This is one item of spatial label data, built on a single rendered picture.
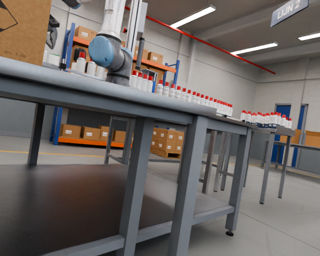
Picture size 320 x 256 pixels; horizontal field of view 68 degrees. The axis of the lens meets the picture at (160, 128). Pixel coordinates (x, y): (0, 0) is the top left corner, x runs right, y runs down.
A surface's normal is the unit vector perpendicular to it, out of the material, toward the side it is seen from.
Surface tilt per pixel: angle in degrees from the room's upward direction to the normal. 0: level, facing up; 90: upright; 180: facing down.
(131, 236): 90
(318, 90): 90
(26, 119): 90
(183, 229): 90
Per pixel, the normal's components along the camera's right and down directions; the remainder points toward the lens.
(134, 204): 0.69, 0.11
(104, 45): -0.33, 0.09
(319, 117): -0.83, -0.12
